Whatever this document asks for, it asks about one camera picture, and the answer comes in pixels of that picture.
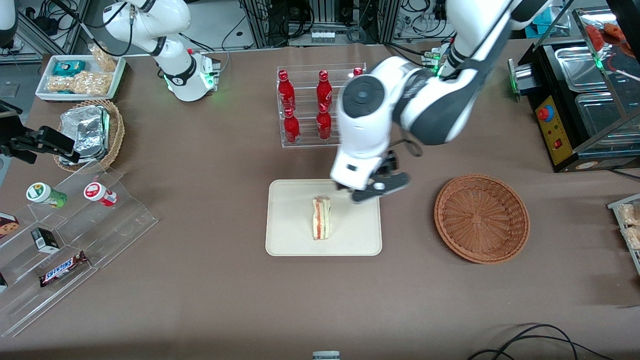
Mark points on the wrapped bread packet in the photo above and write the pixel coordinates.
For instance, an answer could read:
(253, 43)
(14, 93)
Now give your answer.
(634, 238)
(630, 215)

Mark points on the small black box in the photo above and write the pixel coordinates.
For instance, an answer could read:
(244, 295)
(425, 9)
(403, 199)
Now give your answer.
(45, 240)

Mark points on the clear acrylic stepped shelf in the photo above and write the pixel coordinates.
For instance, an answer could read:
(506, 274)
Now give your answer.
(120, 225)

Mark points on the small nut snack packet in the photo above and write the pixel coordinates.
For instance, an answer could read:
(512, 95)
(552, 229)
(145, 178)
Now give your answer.
(104, 59)

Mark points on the brown wicker basket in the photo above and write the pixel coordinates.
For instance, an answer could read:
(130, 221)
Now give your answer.
(480, 220)

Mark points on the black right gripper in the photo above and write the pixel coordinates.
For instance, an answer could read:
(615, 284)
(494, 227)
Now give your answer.
(24, 141)

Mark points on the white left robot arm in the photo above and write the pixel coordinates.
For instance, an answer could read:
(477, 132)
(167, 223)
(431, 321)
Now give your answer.
(430, 100)

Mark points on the red yogurt cup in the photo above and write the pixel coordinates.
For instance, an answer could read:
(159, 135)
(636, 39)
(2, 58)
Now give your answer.
(97, 192)

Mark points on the silver foil container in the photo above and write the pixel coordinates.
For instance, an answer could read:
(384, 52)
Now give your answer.
(85, 132)

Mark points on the small grey device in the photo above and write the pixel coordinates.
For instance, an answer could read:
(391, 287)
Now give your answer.
(326, 355)

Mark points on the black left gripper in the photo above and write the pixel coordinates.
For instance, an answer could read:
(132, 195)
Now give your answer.
(390, 164)

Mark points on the black food warmer cabinet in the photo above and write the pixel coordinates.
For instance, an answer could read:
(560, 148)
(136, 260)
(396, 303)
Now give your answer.
(550, 130)

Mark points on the clear acrylic bottle rack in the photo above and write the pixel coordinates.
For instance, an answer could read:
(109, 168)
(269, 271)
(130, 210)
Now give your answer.
(305, 142)

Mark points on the cookie box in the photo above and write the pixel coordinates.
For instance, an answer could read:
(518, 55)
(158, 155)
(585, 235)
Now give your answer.
(7, 226)

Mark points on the red soda bottle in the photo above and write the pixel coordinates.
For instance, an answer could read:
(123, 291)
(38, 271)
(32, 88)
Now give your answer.
(357, 71)
(324, 124)
(285, 90)
(291, 127)
(324, 90)

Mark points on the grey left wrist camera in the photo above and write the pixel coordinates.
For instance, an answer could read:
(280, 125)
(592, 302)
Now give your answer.
(385, 186)

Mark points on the green yogurt cup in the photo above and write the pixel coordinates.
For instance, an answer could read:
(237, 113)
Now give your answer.
(42, 194)

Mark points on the large nut snack packet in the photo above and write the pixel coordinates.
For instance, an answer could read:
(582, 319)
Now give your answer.
(80, 83)

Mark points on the beige plastic tray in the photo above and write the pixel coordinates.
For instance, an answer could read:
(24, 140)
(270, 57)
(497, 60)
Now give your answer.
(290, 225)

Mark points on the tan wicker basket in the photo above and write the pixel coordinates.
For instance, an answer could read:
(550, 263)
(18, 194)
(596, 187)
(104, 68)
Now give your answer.
(116, 132)

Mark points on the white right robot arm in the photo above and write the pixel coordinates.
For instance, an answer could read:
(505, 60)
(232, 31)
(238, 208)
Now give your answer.
(175, 65)

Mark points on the teal snack packet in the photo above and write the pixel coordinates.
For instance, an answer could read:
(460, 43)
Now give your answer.
(68, 67)

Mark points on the white rectangular snack tray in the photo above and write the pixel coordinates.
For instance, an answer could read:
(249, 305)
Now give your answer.
(47, 95)

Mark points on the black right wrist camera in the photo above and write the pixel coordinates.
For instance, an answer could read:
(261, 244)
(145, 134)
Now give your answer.
(20, 150)

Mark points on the triangular sandwich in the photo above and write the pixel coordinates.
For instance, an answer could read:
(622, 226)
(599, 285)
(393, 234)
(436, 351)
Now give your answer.
(321, 220)

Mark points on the snickers chocolate bar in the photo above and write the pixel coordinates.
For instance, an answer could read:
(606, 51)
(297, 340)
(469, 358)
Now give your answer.
(62, 270)

